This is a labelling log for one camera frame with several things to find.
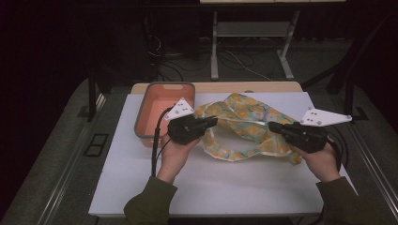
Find orange print cloth bag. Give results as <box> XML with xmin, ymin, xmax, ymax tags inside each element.
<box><xmin>193</xmin><ymin>92</ymin><xmax>304</xmax><ymax>166</ymax></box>

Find grey metal stand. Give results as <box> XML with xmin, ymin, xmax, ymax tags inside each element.
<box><xmin>209</xmin><ymin>10</ymin><xmax>301</xmax><ymax>82</ymax></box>

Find person's left hand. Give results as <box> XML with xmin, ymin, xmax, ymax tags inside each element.
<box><xmin>157</xmin><ymin>134</ymin><xmax>201</xmax><ymax>185</ymax></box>

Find black metal stand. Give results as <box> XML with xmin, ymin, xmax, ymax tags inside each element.
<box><xmin>343</xmin><ymin>69</ymin><xmax>370</xmax><ymax>125</ymax></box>
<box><xmin>86</xmin><ymin>67</ymin><xmax>109</xmax><ymax>123</ymax></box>

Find wooden table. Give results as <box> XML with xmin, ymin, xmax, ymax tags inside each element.
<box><xmin>130</xmin><ymin>82</ymin><xmax>304</xmax><ymax>95</ymax></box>

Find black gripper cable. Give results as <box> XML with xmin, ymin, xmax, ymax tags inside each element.
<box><xmin>325</xmin><ymin>125</ymin><xmax>350</xmax><ymax>173</ymax></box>
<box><xmin>150</xmin><ymin>107</ymin><xmax>174</xmax><ymax>178</ymax></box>

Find white board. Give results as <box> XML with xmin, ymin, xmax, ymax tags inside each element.
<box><xmin>88</xmin><ymin>91</ymin><xmax>358</xmax><ymax>218</ymax></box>

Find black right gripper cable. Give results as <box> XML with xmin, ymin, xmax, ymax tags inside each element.
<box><xmin>325</xmin><ymin>125</ymin><xmax>350</xmax><ymax>173</ymax></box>

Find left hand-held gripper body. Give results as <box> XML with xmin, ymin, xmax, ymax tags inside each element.
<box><xmin>164</xmin><ymin>97</ymin><xmax>201</xmax><ymax>145</ymax></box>

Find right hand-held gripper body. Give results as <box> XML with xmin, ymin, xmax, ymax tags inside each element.
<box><xmin>283</xmin><ymin>107</ymin><xmax>353</xmax><ymax>154</ymax></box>

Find orange plastic basket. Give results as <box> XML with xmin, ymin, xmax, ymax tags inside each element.
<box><xmin>133</xmin><ymin>82</ymin><xmax>196</xmax><ymax>148</ymax></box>

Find person's right hand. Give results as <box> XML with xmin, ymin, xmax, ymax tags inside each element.
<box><xmin>289</xmin><ymin>142</ymin><xmax>342</xmax><ymax>183</ymax></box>

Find tangle of floor cables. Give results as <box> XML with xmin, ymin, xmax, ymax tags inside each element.
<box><xmin>145</xmin><ymin>34</ymin><xmax>273</xmax><ymax>83</ymax></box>

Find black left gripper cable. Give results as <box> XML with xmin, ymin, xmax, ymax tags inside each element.
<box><xmin>150</xmin><ymin>107</ymin><xmax>174</xmax><ymax>178</ymax></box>

